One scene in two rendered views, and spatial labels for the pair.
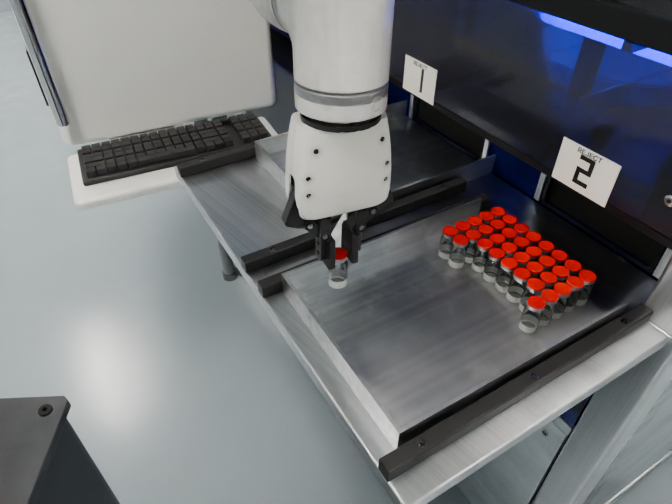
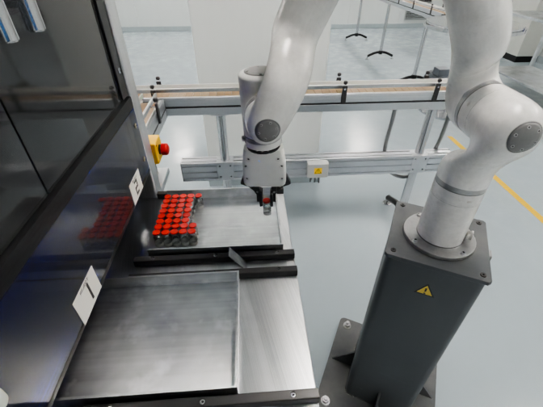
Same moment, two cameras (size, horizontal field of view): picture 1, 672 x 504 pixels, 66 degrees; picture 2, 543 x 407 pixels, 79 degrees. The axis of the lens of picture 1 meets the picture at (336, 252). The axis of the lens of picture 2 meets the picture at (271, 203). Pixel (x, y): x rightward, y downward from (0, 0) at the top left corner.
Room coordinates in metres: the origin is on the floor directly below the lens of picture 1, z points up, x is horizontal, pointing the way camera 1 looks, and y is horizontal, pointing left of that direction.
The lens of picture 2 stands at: (1.04, 0.32, 1.51)
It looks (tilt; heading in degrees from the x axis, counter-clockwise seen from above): 37 degrees down; 207
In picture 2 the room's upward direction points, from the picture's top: straight up
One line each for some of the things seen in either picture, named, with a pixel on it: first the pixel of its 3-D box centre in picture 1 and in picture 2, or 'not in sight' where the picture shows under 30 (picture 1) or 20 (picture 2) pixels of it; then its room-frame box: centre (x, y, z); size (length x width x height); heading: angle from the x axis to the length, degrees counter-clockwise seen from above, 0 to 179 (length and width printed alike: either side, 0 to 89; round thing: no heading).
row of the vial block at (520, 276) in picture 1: (499, 270); (187, 218); (0.50, -0.22, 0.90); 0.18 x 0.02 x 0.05; 30
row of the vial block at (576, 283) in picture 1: (523, 258); (172, 219); (0.53, -0.26, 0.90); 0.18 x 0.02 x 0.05; 30
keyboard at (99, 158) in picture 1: (177, 144); not in sight; (1.00, 0.34, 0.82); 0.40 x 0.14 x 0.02; 115
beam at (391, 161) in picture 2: not in sight; (318, 164); (-0.62, -0.20, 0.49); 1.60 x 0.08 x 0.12; 121
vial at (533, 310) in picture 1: (531, 314); (199, 201); (0.42, -0.24, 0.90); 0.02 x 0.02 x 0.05
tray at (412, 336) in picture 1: (447, 298); (219, 219); (0.46, -0.14, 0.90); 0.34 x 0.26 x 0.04; 120
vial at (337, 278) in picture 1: (337, 269); (267, 207); (0.43, 0.00, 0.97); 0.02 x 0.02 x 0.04
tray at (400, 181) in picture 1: (372, 156); (153, 329); (0.81, -0.06, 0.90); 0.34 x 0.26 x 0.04; 121
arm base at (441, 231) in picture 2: not in sight; (448, 210); (0.21, 0.43, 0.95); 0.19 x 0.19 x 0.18
